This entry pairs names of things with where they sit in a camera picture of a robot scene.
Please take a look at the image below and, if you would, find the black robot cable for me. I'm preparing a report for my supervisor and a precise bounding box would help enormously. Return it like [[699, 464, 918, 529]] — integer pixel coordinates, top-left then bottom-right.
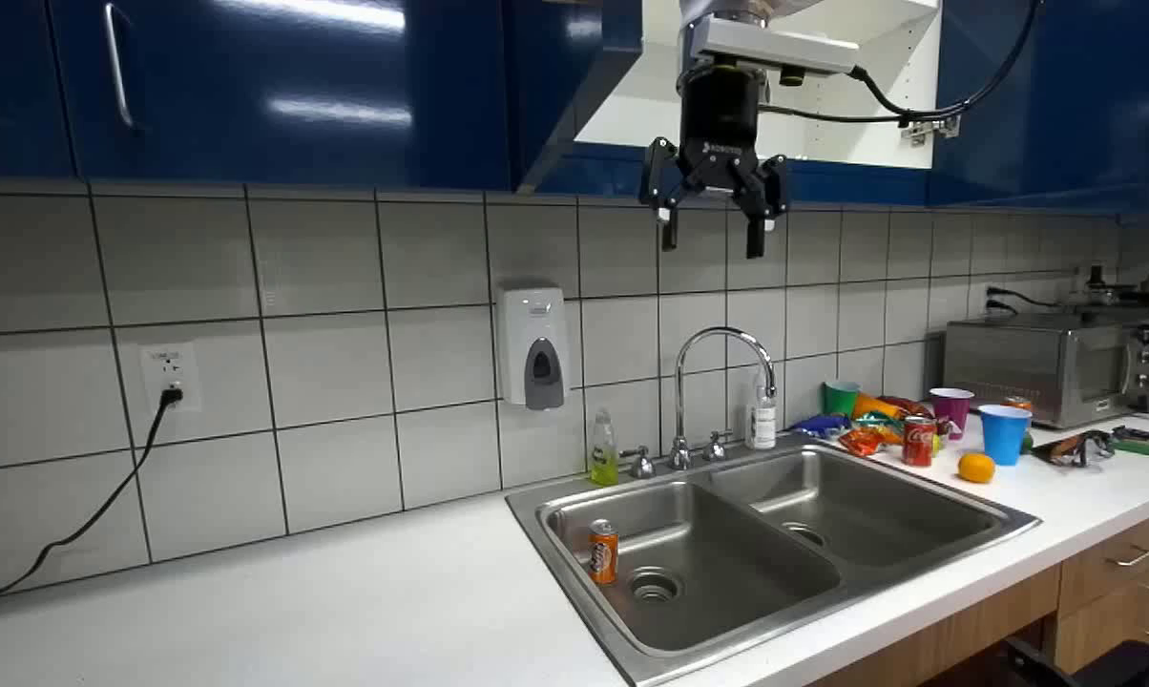
[[758, 0, 1046, 143]]

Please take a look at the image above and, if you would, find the green plastic cup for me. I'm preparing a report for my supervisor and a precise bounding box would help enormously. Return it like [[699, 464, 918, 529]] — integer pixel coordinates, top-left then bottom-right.
[[818, 379, 861, 419]]

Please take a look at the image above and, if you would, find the small orange bottle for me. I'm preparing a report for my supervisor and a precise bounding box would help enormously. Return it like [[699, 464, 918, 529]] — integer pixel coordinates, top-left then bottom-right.
[[582, 515, 627, 590]]

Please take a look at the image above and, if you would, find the blue snack bag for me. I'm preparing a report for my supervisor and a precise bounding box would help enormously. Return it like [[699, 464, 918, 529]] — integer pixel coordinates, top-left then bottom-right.
[[786, 412, 855, 445]]

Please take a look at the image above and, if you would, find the white wall outlet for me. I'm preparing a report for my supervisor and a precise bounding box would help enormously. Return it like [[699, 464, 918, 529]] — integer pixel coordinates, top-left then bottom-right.
[[138, 339, 204, 419]]

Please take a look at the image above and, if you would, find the black chair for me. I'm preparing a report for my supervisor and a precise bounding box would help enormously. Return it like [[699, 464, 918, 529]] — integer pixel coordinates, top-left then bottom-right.
[[1005, 614, 1149, 687]]

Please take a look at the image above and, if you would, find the orange fruit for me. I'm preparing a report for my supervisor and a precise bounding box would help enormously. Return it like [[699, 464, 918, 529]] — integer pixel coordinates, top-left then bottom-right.
[[955, 445, 998, 487]]

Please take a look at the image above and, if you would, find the white pump bottle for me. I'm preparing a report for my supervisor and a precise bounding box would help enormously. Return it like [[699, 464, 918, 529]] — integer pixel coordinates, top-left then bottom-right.
[[744, 379, 783, 452]]

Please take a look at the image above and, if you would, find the wooden base cabinet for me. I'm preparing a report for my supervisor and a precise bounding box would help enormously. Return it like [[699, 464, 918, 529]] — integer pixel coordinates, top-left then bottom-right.
[[813, 500, 1149, 687]]

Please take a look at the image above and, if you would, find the chrome faucet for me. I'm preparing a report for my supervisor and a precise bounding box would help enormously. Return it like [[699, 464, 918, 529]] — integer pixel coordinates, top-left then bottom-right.
[[622, 319, 783, 479]]

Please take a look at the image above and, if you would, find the metal cabinet hinge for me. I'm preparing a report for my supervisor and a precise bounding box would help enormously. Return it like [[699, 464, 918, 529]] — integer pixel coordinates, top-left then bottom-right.
[[902, 103, 964, 147]]

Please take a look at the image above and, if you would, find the red orange snack bag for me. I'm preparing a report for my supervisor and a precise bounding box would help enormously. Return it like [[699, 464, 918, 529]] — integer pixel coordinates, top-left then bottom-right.
[[834, 423, 890, 463]]

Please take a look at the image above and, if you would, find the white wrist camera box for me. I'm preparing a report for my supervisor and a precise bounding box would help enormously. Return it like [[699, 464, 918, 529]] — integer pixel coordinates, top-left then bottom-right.
[[692, 11, 861, 75]]

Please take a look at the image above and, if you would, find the wall cabinet white inside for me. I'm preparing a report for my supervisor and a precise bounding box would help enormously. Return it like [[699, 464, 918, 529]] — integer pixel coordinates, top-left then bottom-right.
[[537, 0, 945, 204]]

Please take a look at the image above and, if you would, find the blue plastic cup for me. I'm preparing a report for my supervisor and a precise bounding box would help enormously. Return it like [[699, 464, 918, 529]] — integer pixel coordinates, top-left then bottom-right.
[[973, 402, 1039, 470]]

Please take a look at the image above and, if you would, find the steel double sink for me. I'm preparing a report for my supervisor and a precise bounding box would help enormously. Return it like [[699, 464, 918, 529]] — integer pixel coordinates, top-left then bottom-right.
[[503, 435, 1046, 687]]

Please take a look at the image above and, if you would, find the black power cable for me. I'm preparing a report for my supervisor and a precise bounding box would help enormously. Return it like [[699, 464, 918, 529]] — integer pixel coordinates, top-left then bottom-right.
[[0, 381, 190, 609]]

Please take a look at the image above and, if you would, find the red cola can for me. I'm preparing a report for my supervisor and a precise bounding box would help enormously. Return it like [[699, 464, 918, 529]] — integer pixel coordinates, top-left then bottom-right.
[[902, 412, 937, 470]]

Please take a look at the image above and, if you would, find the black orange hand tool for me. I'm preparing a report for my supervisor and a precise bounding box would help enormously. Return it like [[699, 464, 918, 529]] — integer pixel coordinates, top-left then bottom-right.
[[1030, 427, 1118, 472]]

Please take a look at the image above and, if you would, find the steel microwave oven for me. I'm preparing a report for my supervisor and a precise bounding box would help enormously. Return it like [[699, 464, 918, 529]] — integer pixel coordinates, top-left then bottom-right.
[[937, 300, 1149, 435]]

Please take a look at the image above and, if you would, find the blue cabinet door silver handle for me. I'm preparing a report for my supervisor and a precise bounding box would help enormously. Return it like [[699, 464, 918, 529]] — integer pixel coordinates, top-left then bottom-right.
[[0, 0, 80, 181], [43, 0, 514, 194]]

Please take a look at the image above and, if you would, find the black plug cable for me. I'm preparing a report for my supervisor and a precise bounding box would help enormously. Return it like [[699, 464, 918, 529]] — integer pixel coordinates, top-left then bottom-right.
[[979, 281, 1085, 319]]

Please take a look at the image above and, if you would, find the wooden drawer metal handle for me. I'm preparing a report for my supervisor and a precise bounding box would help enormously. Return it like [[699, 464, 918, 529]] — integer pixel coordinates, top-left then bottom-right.
[[1056, 508, 1149, 619]]

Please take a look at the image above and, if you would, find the green dish soap bottle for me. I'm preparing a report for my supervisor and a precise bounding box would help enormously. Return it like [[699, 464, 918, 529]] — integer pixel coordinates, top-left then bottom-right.
[[582, 405, 627, 487]]

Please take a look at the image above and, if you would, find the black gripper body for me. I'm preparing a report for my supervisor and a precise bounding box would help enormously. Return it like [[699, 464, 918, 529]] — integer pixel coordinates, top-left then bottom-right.
[[674, 55, 776, 194]]

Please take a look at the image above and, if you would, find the white wall soap dispenser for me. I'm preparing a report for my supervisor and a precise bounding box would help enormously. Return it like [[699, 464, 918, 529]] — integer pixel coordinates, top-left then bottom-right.
[[491, 279, 577, 414]]

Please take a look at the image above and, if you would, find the purple plastic cup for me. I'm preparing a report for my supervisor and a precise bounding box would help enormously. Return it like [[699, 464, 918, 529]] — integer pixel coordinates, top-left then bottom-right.
[[927, 384, 979, 442]]

